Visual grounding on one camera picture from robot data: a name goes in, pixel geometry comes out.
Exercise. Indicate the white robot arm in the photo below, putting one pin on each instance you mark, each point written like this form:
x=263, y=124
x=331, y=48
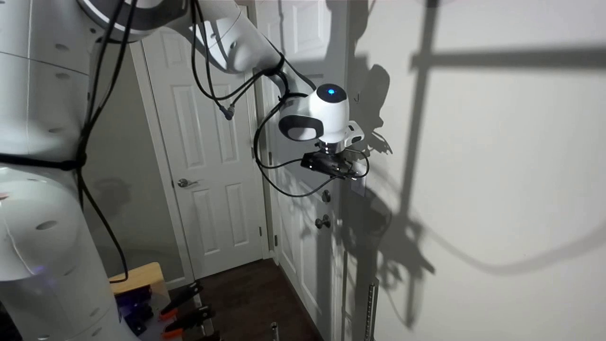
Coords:
x=51, y=277

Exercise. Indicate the white panel door open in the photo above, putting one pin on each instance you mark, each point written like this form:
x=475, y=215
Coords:
x=312, y=37

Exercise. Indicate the blue lit black device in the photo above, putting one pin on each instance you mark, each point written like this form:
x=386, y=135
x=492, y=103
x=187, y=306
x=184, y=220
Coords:
x=136, y=309

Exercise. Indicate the dark round door knob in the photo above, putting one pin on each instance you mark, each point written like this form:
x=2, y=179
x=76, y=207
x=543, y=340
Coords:
x=324, y=222

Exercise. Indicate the metal tripod pole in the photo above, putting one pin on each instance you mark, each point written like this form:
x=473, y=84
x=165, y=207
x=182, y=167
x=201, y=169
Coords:
x=206, y=326

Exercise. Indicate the white panel door closed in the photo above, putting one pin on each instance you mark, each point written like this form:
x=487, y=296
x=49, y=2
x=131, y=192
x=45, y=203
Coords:
x=223, y=215

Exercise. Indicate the dark deadbolt lock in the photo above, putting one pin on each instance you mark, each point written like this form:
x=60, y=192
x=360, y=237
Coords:
x=326, y=196

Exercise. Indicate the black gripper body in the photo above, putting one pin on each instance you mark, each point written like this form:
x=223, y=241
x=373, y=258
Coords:
x=348, y=164

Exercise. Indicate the orange handled black clamp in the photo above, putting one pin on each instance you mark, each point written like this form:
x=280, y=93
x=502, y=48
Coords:
x=176, y=319

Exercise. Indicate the silver door lever handle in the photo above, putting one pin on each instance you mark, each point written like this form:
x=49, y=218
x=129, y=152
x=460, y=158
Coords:
x=184, y=182

